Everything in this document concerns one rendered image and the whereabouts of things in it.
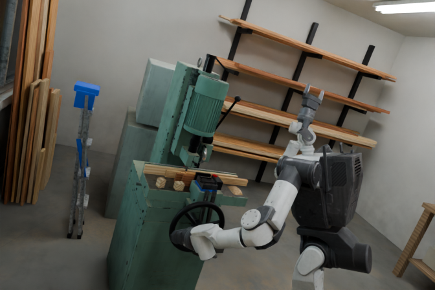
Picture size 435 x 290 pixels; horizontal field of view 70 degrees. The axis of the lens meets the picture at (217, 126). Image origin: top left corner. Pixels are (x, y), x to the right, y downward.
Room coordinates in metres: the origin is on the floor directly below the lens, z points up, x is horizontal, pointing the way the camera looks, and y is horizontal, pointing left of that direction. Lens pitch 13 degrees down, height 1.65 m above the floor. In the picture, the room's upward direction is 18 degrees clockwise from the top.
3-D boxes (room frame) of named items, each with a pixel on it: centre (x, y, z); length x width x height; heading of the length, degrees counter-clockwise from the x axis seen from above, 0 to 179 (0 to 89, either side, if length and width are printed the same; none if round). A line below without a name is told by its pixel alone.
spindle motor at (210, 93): (1.70, 0.09, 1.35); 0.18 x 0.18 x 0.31
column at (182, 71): (1.96, 0.23, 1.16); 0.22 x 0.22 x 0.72; 27
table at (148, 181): (1.63, -0.01, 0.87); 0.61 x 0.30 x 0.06; 117
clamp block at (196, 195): (1.55, -0.05, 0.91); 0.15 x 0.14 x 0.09; 117
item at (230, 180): (1.77, -0.05, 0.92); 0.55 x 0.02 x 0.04; 117
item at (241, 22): (4.25, -0.94, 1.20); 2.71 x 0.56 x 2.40; 110
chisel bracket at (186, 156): (1.72, 0.10, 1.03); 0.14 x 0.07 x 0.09; 27
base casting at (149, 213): (1.81, 0.15, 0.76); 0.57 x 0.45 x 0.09; 27
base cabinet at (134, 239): (1.80, 0.15, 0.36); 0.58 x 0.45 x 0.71; 27
